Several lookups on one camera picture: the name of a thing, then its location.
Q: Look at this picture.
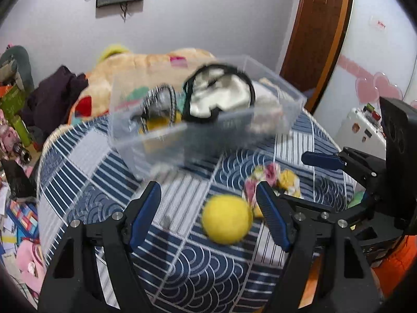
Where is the floral silk scrunchie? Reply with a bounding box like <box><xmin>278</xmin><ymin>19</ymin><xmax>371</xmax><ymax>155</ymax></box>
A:
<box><xmin>243</xmin><ymin>162</ymin><xmax>303</xmax><ymax>218</ymax></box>

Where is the yellow felt ball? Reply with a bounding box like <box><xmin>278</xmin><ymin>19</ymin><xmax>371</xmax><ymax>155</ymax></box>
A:
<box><xmin>201</xmin><ymin>194</ymin><xmax>253</xmax><ymax>245</ymax></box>

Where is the white fluffy soft item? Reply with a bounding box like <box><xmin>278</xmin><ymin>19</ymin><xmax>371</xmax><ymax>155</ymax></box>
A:
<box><xmin>250</xmin><ymin>81</ymin><xmax>286</xmax><ymax>134</ymax></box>

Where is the white black-trimmed cloth bag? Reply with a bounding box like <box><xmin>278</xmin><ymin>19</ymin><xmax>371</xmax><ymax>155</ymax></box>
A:
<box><xmin>182</xmin><ymin>63</ymin><xmax>255</xmax><ymax>124</ymax></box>

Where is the clear plastic storage box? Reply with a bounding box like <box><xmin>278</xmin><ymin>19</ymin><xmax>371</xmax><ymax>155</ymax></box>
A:
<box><xmin>109</xmin><ymin>55</ymin><xmax>306</xmax><ymax>178</ymax></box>

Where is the white fridge with magnets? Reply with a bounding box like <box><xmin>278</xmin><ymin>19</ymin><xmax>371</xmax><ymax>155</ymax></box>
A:
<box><xmin>334</xmin><ymin>104</ymin><xmax>386</xmax><ymax>160</ymax></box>

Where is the blue white patterned tablecloth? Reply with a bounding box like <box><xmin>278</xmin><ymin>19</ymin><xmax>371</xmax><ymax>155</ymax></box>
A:
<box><xmin>38</xmin><ymin>112</ymin><xmax>355</xmax><ymax>312</ymax></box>

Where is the brown wooden door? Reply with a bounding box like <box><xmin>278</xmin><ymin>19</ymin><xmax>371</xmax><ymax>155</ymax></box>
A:
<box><xmin>280</xmin><ymin>0</ymin><xmax>353</xmax><ymax>112</ymax></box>

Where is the pink bunny figure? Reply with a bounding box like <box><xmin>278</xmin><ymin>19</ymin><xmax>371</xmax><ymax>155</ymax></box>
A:
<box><xmin>0</xmin><ymin>110</ymin><xmax>32</xmax><ymax>165</ymax></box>

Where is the yellow sponge block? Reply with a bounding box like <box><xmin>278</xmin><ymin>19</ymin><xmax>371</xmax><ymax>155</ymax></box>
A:
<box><xmin>139</xmin><ymin>116</ymin><xmax>170</xmax><ymax>134</ymax></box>

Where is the dark purple clothing pile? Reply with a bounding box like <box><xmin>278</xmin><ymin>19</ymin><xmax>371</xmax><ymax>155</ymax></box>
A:
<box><xmin>21</xmin><ymin>66</ymin><xmax>88</xmax><ymax>138</ymax></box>

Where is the green cardboard box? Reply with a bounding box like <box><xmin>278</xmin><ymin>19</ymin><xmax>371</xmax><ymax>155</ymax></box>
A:
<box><xmin>1</xmin><ymin>85</ymin><xmax>31</xmax><ymax>147</ymax></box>

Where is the beige plush blanket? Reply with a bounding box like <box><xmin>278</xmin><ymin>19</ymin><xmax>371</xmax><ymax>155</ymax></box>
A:
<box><xmin>68</xmin><ymin>48</ymin><xmax>214</xmax><ymax>124</ymax></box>

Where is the grey green plush toy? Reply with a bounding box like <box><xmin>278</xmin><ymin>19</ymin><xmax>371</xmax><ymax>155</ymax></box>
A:
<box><xmin>1</xmin><ymin>45</ymin><xmax>35</xmax><ymax>93</ymax></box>

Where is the yellow green curved pillow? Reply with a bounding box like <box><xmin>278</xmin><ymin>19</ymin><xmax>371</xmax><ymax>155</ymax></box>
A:
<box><xmin>97</xmin><ymin>44</ymin><xmax>129</xmax><ymax>63</ymax></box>

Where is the pink heart wall decoration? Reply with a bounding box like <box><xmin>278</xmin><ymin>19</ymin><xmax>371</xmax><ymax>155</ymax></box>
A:
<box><xmin>337</xmin><ymin>55</ymin><xmax>403</xmax><ymax>105</ymax></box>

